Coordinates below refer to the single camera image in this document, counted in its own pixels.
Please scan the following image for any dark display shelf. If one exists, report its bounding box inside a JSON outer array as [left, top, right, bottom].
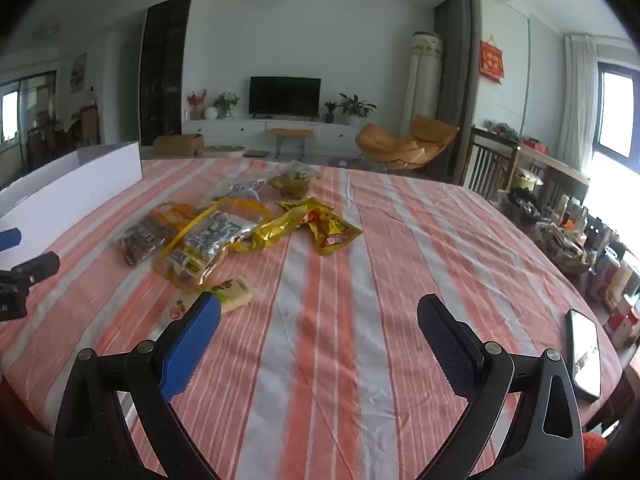
[[138, 0, 194, 147]]

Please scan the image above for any row of bottles and jars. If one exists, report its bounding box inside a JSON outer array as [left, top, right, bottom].
[[500, 175, 640, 352]]

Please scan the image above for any red wall hanging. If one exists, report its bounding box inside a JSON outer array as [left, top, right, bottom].
[[478, 37, 505, 84]]

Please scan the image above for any orange striped tablecloth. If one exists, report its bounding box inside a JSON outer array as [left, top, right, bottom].
[[0, 157, 626, 480]]

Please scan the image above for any white television cabinet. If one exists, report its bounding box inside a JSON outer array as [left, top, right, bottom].
[[181, 116, 372, 155]]

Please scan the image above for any white standing air conditioner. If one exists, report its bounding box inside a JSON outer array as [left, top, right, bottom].
[[402, 31, 445, 124]]

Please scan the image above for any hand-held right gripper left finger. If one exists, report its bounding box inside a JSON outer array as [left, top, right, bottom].
[[52, 291, 222, 480]]

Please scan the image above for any brown snack packet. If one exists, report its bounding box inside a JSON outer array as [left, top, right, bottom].
[[116, 204, 188, 267]]

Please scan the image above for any framed wall picture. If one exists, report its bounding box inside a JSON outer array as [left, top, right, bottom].
[[69, 52, 89, 94]]

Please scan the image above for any clear bag of grey snacks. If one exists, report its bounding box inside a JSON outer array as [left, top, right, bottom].
[[214, 175, 272, 202]]

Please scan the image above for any clear bag of green snacks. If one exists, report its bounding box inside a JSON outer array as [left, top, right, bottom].
[[269, 160, 322, 199]]

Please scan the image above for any round floor cushion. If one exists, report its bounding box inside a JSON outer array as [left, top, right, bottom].
[[202, 143, 247, 159]]

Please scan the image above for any yellow red snack packet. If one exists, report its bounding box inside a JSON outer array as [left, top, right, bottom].
[[279, 197, 364, 257]]

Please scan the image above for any large window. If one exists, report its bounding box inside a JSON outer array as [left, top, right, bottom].
[[591, 61, 640, 162]]

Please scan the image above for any black television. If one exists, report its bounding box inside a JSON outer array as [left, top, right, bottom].
[[249, 76, 322, 117]]

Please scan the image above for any wooden side table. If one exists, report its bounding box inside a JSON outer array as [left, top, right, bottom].
[[515, 142, 592, 206]]

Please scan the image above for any red flower arrangement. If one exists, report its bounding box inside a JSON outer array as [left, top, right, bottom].
[[186, 88, 209, 121]]

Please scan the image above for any cream green snack packet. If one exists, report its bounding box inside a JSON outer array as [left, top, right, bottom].
[[169, 277, 255, 322]]

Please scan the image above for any yellow-edged clear snack bag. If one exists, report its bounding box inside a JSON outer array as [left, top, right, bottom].
[[153, 197, 272, 295]]

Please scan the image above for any grey curtain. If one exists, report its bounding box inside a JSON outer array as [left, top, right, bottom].
[[432, 0, 477, 187]]

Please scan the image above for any orange lounge chair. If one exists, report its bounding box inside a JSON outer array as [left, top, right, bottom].
[[354, 114, 461, 174]]

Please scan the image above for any gold foil snack packet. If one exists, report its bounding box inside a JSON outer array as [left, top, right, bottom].
[[251, 204, 312, 254]]

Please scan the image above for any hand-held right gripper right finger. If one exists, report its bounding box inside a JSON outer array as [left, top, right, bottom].
[[417, 293, 585, 480]]

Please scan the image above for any wooden stool with metal legs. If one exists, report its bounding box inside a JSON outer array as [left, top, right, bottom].
[[269, 128, 315, 160]]

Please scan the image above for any white curtain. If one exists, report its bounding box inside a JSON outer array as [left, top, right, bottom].
[[556, 33, 599, 172]]

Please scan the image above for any dark wooden chair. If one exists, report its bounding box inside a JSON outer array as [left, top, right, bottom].
[[459, 127, 522, 202]]

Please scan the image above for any green plant in white vase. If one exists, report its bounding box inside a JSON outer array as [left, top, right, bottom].
[[212, 91, 241, 120]]

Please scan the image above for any large plant in white pot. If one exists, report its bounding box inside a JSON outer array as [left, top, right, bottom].
[[338, 92, 377, 127]]

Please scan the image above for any black smartphone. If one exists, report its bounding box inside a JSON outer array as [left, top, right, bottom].
[[566, 308, 602, 402]]

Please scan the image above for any brown cardboard box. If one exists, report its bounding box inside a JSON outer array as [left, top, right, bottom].
[[152, 133, 205, 158]]

